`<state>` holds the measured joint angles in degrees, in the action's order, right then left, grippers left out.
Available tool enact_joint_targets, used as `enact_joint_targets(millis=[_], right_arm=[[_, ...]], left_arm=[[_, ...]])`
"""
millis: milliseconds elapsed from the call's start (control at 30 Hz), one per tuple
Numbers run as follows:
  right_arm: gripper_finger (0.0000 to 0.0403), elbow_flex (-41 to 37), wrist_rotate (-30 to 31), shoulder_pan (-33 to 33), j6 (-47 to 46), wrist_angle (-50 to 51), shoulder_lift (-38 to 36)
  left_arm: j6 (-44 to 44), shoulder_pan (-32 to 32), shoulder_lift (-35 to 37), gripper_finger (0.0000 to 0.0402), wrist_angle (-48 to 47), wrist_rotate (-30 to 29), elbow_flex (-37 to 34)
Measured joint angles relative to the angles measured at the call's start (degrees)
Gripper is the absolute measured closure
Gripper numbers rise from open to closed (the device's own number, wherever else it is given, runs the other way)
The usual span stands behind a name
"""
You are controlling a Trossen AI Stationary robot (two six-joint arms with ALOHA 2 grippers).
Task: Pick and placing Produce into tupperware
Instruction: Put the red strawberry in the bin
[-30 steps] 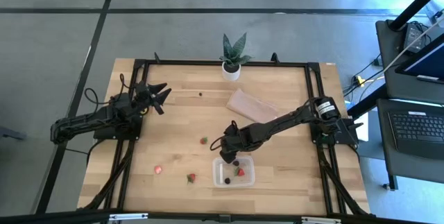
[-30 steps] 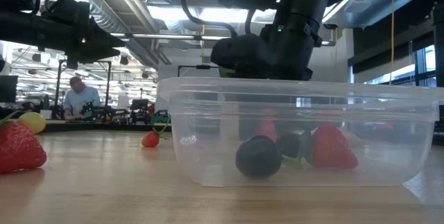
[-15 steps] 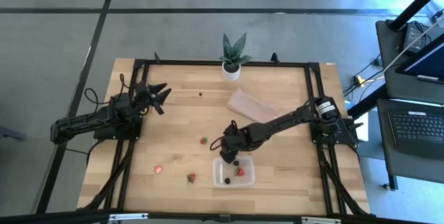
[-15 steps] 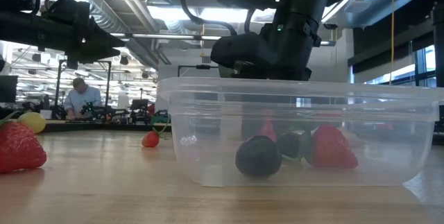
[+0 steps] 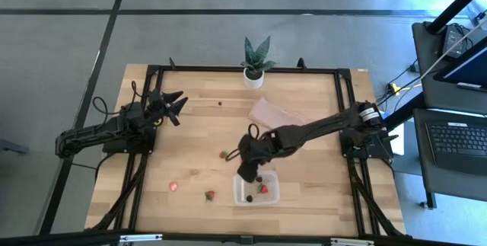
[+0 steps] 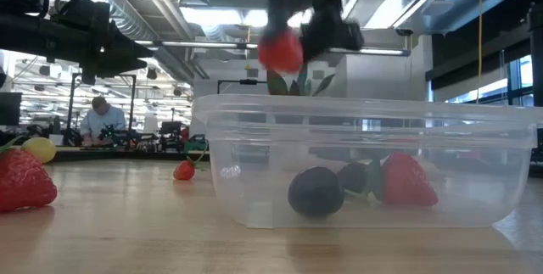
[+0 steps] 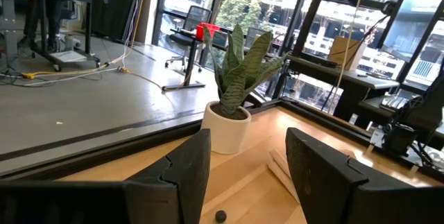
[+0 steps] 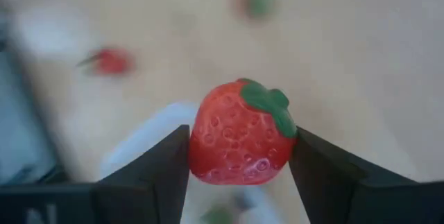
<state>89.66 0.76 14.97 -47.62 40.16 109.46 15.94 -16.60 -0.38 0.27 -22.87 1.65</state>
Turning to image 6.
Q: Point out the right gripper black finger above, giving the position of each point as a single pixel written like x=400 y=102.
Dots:
x=278 y=19

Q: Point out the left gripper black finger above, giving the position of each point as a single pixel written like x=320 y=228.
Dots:
x=131 y=55
x=119 y=70

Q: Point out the red round plastic fruit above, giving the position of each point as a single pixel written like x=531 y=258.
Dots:
x=280 y=53

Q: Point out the yellow plastic lemon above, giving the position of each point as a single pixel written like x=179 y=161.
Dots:
x=40 y=149

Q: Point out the small red-orange stemmed fruit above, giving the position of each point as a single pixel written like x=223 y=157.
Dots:
x=183 y=171

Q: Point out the large red plastic strawberry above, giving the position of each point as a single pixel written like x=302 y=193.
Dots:
x=21 y=185

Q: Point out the dark plastic cherry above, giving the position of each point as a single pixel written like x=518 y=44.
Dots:
x=352 y=177
x=316 y=191

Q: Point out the small red plastic strawberry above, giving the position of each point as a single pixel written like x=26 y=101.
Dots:
x=407 y=180

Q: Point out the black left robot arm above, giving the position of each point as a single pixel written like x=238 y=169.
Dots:
x=25 y=32

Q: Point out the clear plastic tupperware container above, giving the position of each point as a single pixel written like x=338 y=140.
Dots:
x=475 y=180

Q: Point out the person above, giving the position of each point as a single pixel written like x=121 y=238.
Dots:
x=102 y=121

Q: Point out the green snake plant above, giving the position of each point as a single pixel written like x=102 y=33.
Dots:
x=275 y=85

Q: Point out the black bent clamp bar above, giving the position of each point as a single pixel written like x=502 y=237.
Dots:
x=250 y=82

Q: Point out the long ceiling light bar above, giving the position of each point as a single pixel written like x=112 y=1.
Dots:
x=203 y=45

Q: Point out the black monitor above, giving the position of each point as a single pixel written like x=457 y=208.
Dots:
x=10 y=108

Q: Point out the green machine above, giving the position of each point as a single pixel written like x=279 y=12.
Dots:
x=196 y=143

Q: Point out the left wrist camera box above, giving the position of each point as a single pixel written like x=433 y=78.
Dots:
x=87 y=15

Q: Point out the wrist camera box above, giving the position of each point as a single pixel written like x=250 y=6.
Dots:
x=87 y=15
x=331 y=38

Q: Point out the black tall stand frame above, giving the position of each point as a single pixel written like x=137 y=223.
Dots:
x=133 y=104

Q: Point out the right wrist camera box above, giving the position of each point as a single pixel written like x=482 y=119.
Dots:
x=331 y=38

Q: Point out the black table frame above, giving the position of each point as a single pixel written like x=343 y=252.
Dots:
x=127 y=155

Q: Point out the black vertical frame post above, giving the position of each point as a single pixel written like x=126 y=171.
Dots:
x=536 y=53

